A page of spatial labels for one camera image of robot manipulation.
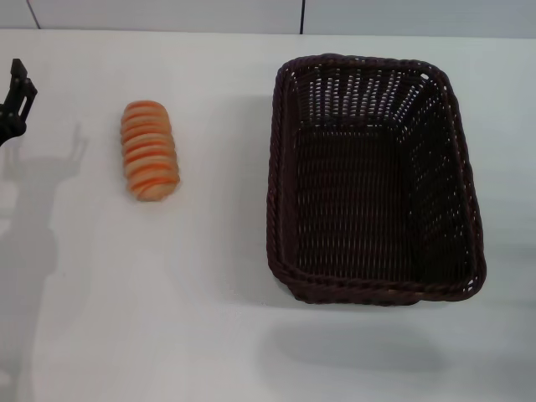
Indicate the orange striped bread loaf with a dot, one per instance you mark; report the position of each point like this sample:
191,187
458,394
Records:
148,151

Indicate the black vertical wall strip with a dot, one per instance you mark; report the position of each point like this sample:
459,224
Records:
302,17

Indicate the dark brown woven basket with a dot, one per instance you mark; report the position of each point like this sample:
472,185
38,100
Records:
356,201

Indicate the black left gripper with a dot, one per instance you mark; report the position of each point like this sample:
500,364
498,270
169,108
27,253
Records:
9,127

